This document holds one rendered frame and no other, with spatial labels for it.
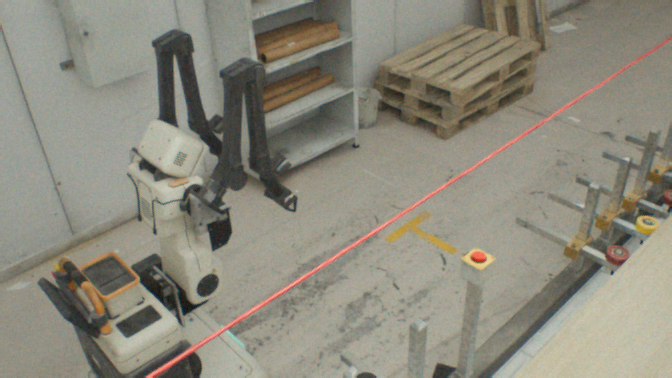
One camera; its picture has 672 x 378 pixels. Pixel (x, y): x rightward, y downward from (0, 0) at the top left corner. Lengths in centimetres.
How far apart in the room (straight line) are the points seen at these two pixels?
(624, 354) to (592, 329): 12
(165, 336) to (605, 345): 146
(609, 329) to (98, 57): 274
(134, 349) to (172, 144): 72
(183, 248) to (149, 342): 38
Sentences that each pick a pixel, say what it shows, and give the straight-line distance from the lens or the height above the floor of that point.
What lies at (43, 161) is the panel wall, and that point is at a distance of 385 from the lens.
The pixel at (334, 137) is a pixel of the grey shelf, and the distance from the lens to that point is 460.
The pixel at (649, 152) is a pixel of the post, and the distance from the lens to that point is 285.
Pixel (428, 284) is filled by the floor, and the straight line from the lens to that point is 350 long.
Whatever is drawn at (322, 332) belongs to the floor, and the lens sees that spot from 324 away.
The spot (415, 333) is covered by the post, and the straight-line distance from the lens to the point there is 170.
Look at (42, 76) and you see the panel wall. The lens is 369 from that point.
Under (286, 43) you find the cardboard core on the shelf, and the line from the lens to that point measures 411.
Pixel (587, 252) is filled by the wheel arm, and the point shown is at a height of 85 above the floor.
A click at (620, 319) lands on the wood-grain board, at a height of 90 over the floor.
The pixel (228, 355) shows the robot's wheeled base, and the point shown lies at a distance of 283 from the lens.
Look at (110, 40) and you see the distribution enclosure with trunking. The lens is 353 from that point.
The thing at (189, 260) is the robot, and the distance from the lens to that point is 238.
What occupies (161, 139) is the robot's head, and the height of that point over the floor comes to 136.
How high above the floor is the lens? 238
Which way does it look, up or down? 34 degrees down
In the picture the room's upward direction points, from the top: 3 degrees counter-clockwise
